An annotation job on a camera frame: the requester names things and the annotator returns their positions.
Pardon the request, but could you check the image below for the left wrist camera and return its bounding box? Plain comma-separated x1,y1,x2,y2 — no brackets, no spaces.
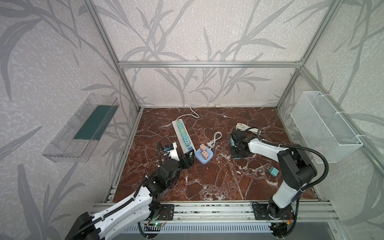
164,142,180,162

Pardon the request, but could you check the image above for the clear plastic wall tray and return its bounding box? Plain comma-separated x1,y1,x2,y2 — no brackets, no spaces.
42,94,120,163

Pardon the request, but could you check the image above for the blue strip white cable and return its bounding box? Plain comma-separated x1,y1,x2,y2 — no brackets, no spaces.
207,131,223,149

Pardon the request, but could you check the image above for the teal power strip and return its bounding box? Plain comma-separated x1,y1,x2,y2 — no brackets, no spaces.
231,141,241,160

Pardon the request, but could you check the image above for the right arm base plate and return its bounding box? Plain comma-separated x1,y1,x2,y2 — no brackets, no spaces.
251,202,295,221

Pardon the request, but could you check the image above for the white wire mesh basket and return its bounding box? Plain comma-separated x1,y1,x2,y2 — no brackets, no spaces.
291,91,363,163

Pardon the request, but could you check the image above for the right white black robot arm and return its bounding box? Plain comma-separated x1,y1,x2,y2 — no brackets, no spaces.
231,127,329,220

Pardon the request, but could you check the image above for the pink plug cube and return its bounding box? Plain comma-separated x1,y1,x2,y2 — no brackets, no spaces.
200,144,207,152
202,151,210,160

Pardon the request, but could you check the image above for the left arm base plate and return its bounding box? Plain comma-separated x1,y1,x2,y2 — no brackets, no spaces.
149,204,175,221

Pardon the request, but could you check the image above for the long white pastel power strip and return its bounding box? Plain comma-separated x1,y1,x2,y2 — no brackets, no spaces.
172,119,196,153

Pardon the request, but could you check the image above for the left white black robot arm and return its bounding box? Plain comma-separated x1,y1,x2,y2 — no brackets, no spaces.
66,142,195,240

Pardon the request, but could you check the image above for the square blue power strip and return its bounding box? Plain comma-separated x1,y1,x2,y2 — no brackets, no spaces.
195,148,214,165

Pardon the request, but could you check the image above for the white power strip cable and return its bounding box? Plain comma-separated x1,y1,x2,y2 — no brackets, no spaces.
175,103,221,121

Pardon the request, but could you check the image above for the aluminium front rail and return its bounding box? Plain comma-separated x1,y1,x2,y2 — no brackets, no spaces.
161,200,340,223

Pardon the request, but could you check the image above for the coiled white teal-strip cable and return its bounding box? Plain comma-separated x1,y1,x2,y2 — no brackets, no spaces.
235,122,262,135

